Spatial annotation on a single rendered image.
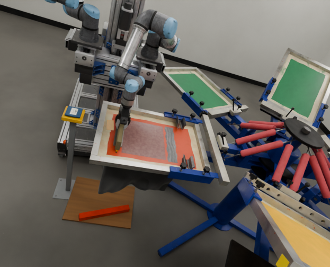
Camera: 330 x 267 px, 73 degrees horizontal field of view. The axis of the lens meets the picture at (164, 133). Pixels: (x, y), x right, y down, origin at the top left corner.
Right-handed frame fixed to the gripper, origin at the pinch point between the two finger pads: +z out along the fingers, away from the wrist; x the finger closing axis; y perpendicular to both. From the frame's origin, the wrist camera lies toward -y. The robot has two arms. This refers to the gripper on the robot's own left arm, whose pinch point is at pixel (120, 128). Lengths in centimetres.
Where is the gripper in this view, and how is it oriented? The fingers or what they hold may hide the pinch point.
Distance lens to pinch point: 153.7
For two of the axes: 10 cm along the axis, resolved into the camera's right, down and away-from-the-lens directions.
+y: -0.7, -6.8, 7.3
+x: -9.5, -1.9, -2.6
